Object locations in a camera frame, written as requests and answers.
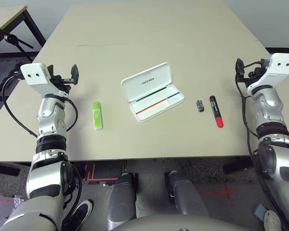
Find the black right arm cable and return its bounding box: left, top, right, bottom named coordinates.
left=235, top=58, right=289, bottom=231

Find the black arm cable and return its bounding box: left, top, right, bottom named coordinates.
left=235, top=58, right=289, bottom=231
left=1, top=72, right=79, bottom=140

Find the olive side table black frame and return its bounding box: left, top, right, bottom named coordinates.
left=0, top=5, right=47, bottom=60

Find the grey robot torso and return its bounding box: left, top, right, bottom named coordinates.
left=108, top=215, right=251, bottom=231

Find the black foam floor mat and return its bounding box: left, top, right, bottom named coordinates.
left=0, top=60, right=22, bottom=94

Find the grey robot leg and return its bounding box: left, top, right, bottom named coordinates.
left=165, top=170, right=210, bottom=221
left=106, top=172, right=138, bottom=231

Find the white clog shoe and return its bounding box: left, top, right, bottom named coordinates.
left=263, top=209, right=282, bottom=231

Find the black marker with red cap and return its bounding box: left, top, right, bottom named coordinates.
left=209, top=95, right=224, bottom=128

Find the black sneaker white sole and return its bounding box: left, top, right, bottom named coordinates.
left=62, top=199, right=93, bottom=231

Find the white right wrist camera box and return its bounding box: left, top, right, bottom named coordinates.
left=246, top=53, right=289, bottom=96

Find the grey robot left leg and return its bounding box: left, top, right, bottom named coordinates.
left=106, top=172, right=138, bottom=231

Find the black table foot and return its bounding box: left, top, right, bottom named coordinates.
left=223, top=156, right=253, bottom=174
left=0, top=162, right=21, bottom=176

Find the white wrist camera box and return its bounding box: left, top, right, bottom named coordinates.
left=20, top=63, right=70, bottom=98
left=246, top=53, right=289, bottom=96

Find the grey robot right leg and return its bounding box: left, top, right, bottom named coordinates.
left=165, top=170, right=210, bottom=221

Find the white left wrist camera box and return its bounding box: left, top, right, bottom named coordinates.
left=20, top=63, right=70, bottom=98

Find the black tripod stand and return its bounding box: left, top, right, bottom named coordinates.
left=0, top=23, right=34, bottom=62

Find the blue grey floor object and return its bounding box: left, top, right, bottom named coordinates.
left=252, top=204, right=267, bottom=218

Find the white plastic pencil case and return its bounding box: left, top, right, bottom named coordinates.
left=120, top=62, right=185, bottom=123

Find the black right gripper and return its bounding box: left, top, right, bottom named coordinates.
left=235, top=57, right=264, bottom=84

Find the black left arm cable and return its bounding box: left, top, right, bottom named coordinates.
left=1, top=72, right=79, bottom=140

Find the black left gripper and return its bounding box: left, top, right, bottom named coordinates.
left=48, top=64, right=80, bottom=93

